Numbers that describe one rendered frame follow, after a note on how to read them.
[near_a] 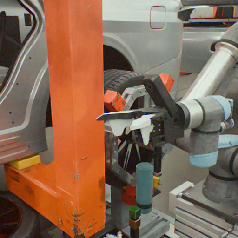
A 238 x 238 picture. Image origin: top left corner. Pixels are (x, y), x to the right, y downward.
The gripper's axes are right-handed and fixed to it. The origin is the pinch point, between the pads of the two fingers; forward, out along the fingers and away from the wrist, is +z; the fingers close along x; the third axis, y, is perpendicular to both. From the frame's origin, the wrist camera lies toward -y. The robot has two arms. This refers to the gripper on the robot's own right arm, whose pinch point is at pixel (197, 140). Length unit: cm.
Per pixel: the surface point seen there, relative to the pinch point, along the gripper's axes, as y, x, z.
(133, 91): 28.2, -20.8, 29.0
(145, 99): 23.1, -19.9, 20.5
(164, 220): -68, -27, -10
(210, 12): 86, -435, -768
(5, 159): -6, -63, 78
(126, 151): -9.1, -31.2, 22.5
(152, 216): -60, -28, 1
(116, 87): 30, -29, 32
